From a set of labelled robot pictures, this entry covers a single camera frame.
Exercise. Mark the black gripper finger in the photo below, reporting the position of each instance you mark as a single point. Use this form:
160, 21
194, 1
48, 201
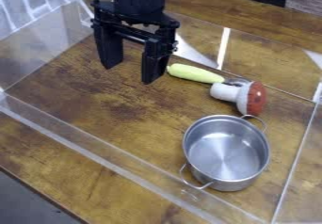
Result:
108, 46
154, 61

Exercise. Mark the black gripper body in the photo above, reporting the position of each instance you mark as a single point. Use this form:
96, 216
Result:
139, 28

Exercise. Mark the red and white toy mushroom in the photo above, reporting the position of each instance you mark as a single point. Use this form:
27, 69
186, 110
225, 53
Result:
246, 93

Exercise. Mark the silver metal pot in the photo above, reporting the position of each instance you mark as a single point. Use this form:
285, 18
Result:
226, 152

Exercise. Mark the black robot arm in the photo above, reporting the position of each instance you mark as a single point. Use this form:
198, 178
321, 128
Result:
138, 7

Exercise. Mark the green toy corn cob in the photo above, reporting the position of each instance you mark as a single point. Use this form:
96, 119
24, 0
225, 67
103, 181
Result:
193, 73

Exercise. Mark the clear acrylic enclosure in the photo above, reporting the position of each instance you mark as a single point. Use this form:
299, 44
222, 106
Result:
92, 138

